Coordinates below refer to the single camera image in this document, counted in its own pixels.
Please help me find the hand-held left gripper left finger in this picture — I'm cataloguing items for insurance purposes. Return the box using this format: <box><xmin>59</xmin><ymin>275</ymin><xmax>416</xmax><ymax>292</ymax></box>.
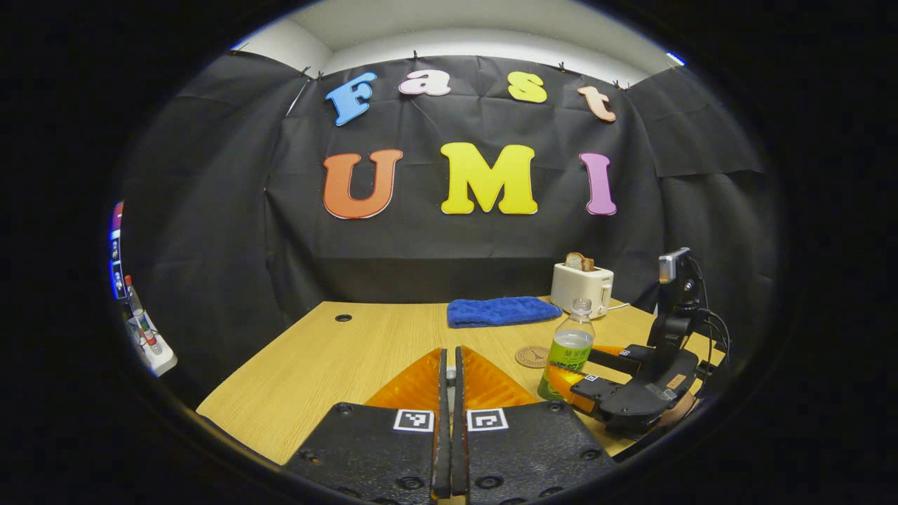
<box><xmin>283</xmin><ymin>346</ymin><xmax>451</xmax><ymax>505</ymax></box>

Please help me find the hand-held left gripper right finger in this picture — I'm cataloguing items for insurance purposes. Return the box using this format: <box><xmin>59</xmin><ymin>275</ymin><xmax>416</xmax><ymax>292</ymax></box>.
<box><xmin>452</xmin><ymin>345</ymin><xmax>618</xmax><ymax>505</ymax></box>

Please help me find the clear water bottle green label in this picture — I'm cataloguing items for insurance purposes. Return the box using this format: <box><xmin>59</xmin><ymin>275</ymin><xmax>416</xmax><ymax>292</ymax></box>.
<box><xmin>537</xmin><ymin>297</ymin><xmax>596</xmax><ymax>402</ymax></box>

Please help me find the clear bottle with red cap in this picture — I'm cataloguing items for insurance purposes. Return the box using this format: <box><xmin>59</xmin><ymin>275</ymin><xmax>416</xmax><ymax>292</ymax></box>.
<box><xmin>125</xmin><ymin>275</ymin><xmax>161</xmax><ymax>354</ymax></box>

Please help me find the white toaster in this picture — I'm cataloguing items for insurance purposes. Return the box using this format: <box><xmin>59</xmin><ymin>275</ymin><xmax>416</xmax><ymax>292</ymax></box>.
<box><xmin>550</xmin><ymin>262</ymin><xmax>615</xmax><ymax>320</ymax></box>

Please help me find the blue towel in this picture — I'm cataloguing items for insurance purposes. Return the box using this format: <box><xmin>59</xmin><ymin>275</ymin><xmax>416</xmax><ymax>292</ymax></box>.
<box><xmin>447</xmin><ymin>296</ymin><xmax>563</xmax><ymax>329</ymax></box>

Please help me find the white side table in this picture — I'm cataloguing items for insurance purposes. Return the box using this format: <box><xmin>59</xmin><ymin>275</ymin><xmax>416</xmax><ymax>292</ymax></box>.
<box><xmin>130</xmin><ymin>316</ymin><xmax>177</xmax><ymax>378</ymax></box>

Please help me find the computer monitor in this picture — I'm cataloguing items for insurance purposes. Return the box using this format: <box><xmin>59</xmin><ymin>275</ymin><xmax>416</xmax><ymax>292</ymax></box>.
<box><xmin>109</xmin><ymin>202</ymin><xmax>127</xmax><ymax>299</ymax></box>

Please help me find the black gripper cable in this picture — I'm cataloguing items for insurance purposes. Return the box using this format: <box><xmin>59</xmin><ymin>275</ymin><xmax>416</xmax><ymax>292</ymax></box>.
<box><xmin>691</xmin><ymin>256</ymin><xmax>732</xmax><ymax>383</ymax></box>

